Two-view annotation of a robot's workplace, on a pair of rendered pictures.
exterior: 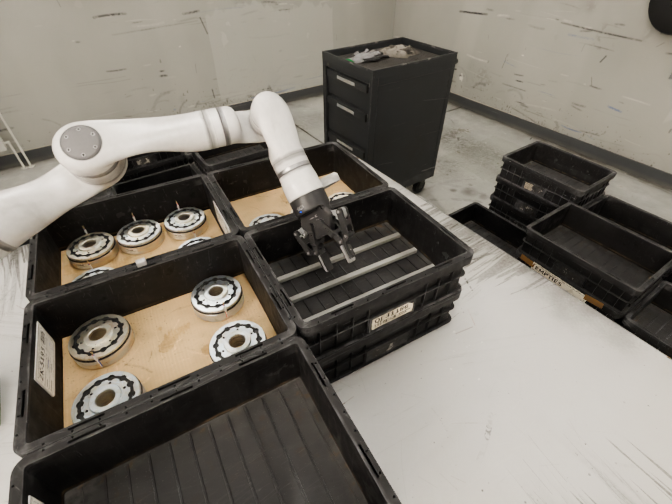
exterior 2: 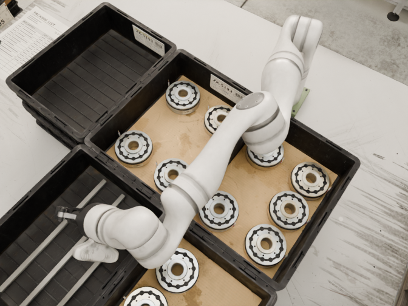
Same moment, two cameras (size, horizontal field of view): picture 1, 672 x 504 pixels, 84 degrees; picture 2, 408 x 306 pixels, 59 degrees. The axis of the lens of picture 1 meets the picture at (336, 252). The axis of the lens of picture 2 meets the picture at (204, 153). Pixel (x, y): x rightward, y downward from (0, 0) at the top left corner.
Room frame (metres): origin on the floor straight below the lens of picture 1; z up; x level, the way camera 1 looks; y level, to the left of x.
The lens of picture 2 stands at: (0.88, 0.15, 1.75)
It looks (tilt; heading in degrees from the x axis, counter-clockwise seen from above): 64 degrees down; 152
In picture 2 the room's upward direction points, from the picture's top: 5 degrees clockwise
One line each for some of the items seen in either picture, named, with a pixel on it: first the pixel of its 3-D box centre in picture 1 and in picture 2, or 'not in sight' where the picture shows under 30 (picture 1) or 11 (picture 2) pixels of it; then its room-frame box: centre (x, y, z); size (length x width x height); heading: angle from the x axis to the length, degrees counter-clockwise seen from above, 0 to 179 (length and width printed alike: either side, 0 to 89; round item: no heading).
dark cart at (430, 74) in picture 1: (382, 130); not in sight; (2.27, -0.30, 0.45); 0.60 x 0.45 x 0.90; 125
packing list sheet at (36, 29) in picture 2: not in sight; (23, 43); (-0.24, -0.05, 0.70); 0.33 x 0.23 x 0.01; 125
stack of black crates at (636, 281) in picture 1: (573, 284); not in sight; (1.01, -0.93, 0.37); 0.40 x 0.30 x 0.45; 35
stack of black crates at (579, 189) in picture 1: (540, 204); not in sight; (1.57, -1.03, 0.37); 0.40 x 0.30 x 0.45; 35
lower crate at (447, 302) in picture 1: (353, 296); not in sight; (0.60, -0.04, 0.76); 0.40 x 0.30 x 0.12; 119
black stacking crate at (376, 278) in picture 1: (355, 264); (71, 246); (0.60, -0.04, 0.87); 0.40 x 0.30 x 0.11; 119
